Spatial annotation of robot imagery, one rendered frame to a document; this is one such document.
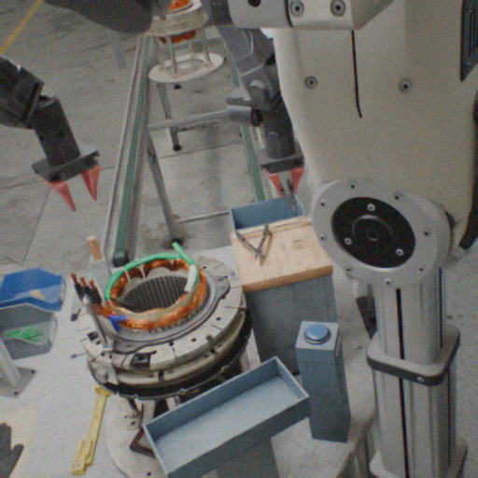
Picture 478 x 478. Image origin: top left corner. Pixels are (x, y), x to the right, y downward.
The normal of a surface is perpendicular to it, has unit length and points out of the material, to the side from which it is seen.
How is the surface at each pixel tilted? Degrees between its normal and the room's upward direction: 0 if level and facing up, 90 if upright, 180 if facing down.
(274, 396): 0
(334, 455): 0
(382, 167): 109
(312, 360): 90
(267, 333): 90
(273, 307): 90
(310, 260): 0
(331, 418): 90
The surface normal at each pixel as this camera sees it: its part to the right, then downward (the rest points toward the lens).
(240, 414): -0.18, -0.82
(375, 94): -0.52, 0.55
